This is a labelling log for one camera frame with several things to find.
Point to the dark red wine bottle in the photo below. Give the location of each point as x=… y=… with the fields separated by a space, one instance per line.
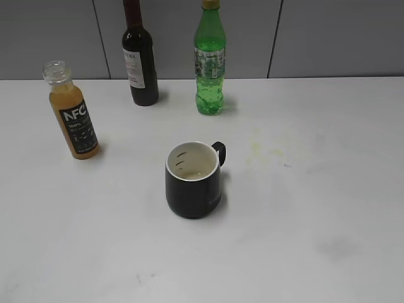
x=137 y=45

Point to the green plastic soda bottle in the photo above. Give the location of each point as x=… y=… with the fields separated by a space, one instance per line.
x=209 y=59

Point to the NFC orange juice bottle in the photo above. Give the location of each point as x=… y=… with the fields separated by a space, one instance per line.
x=71 y=112

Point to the black mug white interior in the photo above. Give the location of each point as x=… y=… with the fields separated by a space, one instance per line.
x=193 y=183

